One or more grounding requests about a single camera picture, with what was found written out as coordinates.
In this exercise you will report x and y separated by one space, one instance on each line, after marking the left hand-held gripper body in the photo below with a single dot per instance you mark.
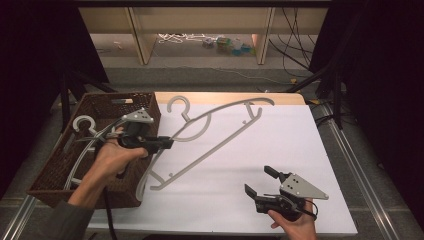
136 133

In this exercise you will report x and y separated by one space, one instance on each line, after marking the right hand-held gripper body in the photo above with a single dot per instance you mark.
300 190

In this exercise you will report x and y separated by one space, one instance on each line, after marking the grey plastic clothes hanger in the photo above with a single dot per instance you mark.
87 146
84 117
206 154

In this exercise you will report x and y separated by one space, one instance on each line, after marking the brown wicker basket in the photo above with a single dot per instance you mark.
53 180

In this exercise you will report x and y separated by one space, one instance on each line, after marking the person's left hand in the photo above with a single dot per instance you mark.
111 160

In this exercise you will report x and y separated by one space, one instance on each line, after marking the person's right hand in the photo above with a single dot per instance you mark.
300 230

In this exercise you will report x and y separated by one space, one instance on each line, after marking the white table cover sheet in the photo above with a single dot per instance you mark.
266 140

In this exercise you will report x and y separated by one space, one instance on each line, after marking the black metal stand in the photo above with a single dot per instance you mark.
65 100
337 100

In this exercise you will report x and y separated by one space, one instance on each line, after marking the colourful toys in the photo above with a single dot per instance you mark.
230 45

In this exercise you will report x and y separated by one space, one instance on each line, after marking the dark curtain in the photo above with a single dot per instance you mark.
386 100
30 83

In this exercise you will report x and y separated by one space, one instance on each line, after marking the light wooden desk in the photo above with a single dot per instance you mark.
200 20

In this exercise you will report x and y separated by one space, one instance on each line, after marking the metal floor rail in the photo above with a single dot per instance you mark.
16 220
360 166

